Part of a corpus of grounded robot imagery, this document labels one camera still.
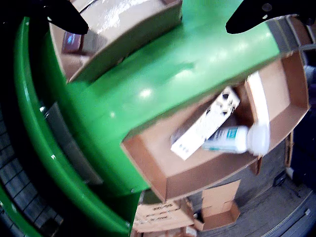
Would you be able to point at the white bottle with teal label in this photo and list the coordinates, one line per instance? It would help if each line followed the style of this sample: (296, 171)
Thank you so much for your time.
(237, 139)

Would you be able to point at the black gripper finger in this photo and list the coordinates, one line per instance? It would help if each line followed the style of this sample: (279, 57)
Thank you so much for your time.
(71, 19)
(249, 19)

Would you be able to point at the open cardboard box with flap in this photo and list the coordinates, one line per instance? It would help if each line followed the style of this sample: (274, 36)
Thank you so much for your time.
(153, 160)
(288, 93)

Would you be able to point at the white carton box with barcode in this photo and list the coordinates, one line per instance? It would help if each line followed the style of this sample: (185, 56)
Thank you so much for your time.
(205, 126)

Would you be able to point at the cardboard box printed BS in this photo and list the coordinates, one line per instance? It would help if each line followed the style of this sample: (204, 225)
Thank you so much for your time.
(160, 217)

